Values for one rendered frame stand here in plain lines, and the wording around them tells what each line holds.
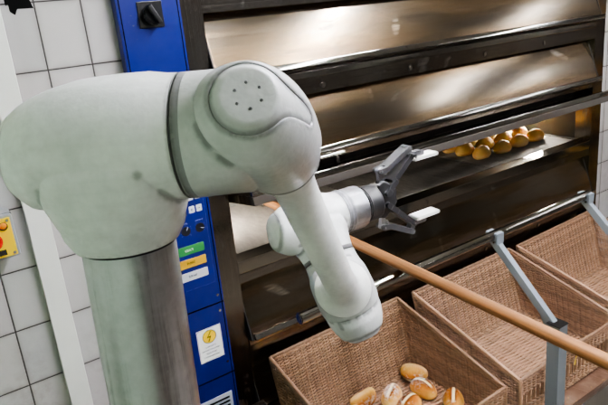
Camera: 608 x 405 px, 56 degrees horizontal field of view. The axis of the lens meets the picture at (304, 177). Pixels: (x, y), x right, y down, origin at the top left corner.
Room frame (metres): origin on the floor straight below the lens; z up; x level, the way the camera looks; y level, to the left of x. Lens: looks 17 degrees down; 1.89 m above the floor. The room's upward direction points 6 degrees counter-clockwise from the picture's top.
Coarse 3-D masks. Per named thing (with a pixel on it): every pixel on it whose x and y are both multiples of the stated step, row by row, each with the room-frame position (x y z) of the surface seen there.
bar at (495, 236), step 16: (544, 208) 1.77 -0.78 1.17; (560, 208) 1.78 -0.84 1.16; (592, 208) 1.85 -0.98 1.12; (512, 224) 1.66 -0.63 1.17; (528, 224) 1.70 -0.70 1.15; (480, 240) 1.58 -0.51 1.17; (496, 240) 1.60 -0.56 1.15; (432, 256) 1.49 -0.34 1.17; (448, 256) 1.50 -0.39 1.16; (400, 272) 1.41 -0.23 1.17; (512, 272) 1.56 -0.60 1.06; (528, 288) 1.51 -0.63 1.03; (544, 304) 1.48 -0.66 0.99; (304, 320) 1.24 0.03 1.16; (544, 320) 1.48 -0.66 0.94; (560, 320) 1.45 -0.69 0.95; (560, 352) 1.42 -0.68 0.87; (560, 368) 1.42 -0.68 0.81; (560, 384) 1.42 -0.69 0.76; (560, 400) 1.42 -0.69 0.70
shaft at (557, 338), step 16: (272, 208) 1.98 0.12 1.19; (352, 240) 1.58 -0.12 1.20; (384, 256) 1.46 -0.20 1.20; (416, 272) 1.35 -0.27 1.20; (448, 288) 1.26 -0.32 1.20; (464, 288) 1.23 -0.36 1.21; (480, 304) 1.17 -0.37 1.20; (496, 304) 1.15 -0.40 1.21; (512, 320) 1.10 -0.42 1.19; (528, 320) 1.07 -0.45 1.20; (544, 336) 1.03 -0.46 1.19; (560, 336) 1.01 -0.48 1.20; (576, 352) 0.97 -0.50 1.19; (592, 352) 0.95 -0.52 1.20
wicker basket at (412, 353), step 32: (384, 320) 1.80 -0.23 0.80; (416, 320) 1.77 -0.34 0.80; (288, 352) 1.59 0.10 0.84; (320, 352) 1.65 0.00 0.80; (352, 352) 1.70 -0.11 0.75; (384, 352) 1.76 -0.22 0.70; (416, 352) 1.78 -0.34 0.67; (448, 352) 1.65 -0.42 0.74; (288, 384) 1.48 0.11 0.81; (320, 384) 1.61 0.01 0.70; (352, 384) 1.66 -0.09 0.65; (384, 384) 1.72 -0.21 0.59; (448, 384) 1.66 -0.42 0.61; (480, 384) 1.55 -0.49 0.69
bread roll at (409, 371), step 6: (402, 366) 1.75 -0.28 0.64; (408, 366) 1.73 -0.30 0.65; (414, 366) 1.72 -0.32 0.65; (420, 366) 1.72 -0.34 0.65; (402, 372) 1.73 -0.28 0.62; (408, 372) 1.71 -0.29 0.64; (414, 372) 1.70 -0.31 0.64; (420, 372) 1.70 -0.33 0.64; (426, 372) 1.70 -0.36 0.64; (408, 378) 1.70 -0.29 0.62
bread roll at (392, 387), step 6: (390, 384) 1.65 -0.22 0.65; (396, 384) 1.65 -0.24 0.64; (384, 390) 1.64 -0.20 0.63; (390, 390) 1.62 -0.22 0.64; (396, 390) 1.62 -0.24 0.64; (384, 396) 1.61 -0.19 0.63; (390, 396) 1.60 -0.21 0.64; (396, 396) 1.61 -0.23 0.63; (384, 402) 1.60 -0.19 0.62; (390, 402) 1.59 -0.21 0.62; (396, 402) 1.60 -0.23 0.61
